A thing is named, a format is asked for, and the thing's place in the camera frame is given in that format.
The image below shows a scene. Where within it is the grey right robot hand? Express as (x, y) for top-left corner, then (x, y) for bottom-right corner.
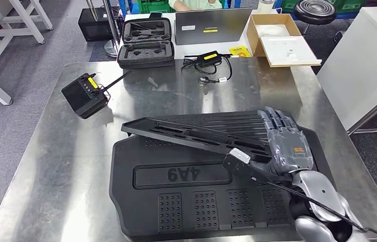
(257, 106), (315, 176)

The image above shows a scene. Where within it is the long black plastic panel part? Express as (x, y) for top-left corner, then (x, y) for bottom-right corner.
(121, 116), (273, 164)

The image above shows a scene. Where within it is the stainless steel workbench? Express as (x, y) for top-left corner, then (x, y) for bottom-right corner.
(0, 56), (377, 242)

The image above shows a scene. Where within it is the yellow printed leaflet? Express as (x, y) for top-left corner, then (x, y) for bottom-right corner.
(229, 45), (252, 58)

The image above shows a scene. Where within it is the white cabinet panel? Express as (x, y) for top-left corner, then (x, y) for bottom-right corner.
(315, 7), (377, 132)

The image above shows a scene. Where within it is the open cardboard box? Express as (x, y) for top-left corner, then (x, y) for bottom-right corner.
(246, 13), (322, 68)

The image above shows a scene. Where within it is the white packing foam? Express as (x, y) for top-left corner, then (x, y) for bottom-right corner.
(256, 24), (291, 37)

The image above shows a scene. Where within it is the black power adapter yellow label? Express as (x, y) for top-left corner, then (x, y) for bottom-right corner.
(196, 50), (223, 67)

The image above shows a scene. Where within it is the black plastic engine cover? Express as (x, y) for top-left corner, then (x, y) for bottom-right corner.
(109, 110), (336, 239)

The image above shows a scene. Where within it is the black round stool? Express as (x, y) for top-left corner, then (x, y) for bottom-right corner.
(293, 0), (338, 36)

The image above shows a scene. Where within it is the green plastic crate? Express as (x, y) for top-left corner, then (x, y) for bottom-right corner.
(334, 0), (368, 14)
(280, 0), (298, 12)
(137, 0), (176, 15)

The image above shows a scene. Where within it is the white cup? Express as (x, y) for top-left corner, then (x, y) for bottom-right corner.
(257, 0), (274, 14)

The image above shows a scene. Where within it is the grey laptop computer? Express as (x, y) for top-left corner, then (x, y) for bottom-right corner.
(175, 7), (253, 46)

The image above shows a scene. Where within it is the person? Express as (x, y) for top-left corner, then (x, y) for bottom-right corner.
(168, 0), (223, 12)

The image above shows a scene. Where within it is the black foam-lined carrying case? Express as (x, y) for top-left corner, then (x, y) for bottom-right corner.
(117, 13), (176, 70)

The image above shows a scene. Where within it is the black charger with yellow label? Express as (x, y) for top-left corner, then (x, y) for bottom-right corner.
(61, 73), (110, 119)

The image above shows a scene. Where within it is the chrome stanchion with round base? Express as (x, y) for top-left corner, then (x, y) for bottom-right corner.
(102, 0), (122, 58)

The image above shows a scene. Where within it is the blue metal storage rack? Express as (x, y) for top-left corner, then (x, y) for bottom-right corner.
(119, 0), (139, 17)

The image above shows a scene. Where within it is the black cabinet box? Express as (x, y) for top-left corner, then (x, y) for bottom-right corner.
(78, 7), (122, 43)

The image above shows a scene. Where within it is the chrome pole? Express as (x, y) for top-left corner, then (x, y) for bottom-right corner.
(86, 0), (99, 21)

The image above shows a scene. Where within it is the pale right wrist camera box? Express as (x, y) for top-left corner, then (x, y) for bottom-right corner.
(229, 148), (252, 164)

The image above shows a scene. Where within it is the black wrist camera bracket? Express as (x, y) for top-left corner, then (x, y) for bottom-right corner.
(222, 153), (293, 185)

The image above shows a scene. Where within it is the steel frame table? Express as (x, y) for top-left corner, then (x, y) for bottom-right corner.
(346, 62), (377, 136)

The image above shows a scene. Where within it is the black cable bundle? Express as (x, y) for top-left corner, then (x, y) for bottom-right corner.
(180, 54), (233, 84)

